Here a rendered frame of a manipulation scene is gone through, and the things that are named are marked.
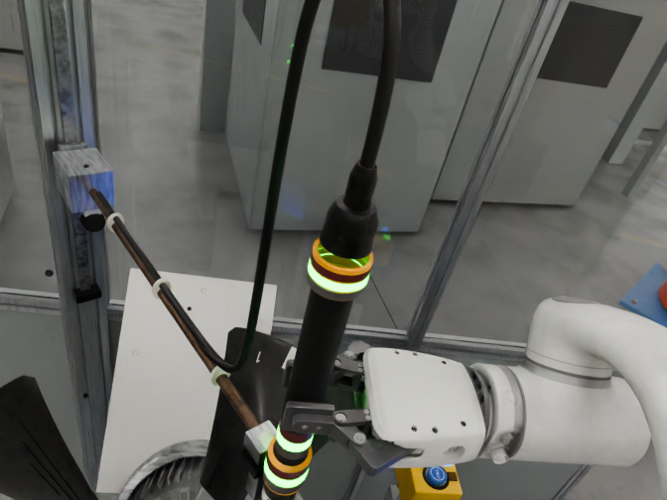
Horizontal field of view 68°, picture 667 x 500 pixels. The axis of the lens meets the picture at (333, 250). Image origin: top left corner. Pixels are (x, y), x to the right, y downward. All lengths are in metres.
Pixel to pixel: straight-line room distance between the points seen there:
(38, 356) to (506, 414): 1.35
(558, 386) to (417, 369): 0.12
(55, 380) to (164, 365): 0.76
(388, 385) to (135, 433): 0.61
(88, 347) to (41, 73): 0.64
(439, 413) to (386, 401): 0.05
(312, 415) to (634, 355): 0.25
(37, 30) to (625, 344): 0.86
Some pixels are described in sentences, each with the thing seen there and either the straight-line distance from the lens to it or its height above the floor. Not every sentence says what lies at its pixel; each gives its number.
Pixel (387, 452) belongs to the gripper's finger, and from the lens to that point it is 0.43.
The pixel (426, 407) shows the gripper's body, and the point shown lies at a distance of 0.45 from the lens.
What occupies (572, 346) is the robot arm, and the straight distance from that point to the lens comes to 0.49.
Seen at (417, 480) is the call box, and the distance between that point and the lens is 1.09.
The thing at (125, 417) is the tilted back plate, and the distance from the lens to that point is 0.97.
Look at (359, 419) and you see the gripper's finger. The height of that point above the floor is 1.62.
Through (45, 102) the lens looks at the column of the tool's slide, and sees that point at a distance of 0.97.
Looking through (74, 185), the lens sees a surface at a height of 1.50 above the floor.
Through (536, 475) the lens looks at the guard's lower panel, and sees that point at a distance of 2.22.
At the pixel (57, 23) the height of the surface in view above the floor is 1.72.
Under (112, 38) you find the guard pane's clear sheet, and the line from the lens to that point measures 1.08.
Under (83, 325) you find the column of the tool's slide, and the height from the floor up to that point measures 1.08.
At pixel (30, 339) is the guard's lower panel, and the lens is 1.57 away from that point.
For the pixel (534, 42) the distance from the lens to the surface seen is 1.10.
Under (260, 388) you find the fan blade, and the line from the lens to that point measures 0.72.
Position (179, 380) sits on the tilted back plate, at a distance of 0.95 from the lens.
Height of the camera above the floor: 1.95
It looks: 34 degrees down
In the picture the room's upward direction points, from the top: 14 degrees clockwise
